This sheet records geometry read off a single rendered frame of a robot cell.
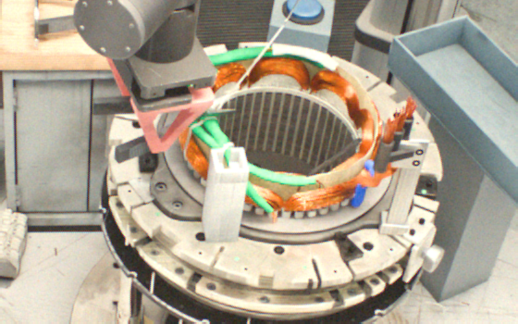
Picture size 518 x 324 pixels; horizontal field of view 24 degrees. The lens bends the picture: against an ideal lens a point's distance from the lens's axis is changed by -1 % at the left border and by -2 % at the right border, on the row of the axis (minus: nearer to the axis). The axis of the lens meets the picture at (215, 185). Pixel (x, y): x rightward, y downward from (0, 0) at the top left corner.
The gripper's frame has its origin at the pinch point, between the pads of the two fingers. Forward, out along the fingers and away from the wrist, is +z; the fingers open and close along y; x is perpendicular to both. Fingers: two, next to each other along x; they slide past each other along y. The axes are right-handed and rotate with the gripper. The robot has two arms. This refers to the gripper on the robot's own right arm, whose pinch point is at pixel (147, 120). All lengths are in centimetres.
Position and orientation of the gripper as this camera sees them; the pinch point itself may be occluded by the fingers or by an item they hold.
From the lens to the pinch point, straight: 109.0
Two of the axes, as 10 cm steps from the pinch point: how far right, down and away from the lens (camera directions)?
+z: -1.4, 6.8, 7.2
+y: 3.9, 7.0, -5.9
